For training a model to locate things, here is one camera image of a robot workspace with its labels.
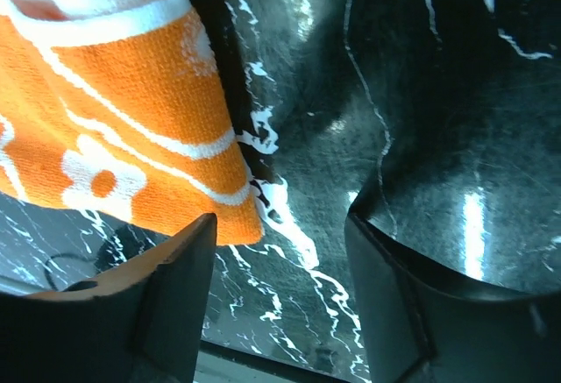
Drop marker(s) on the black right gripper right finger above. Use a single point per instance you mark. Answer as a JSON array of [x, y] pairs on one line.
[[424, 322]]

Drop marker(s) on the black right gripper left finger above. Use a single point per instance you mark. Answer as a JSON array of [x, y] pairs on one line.
[[144, 315]]

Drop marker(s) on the orange and white towel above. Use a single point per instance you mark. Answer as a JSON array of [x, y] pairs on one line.
[[117, 106]]

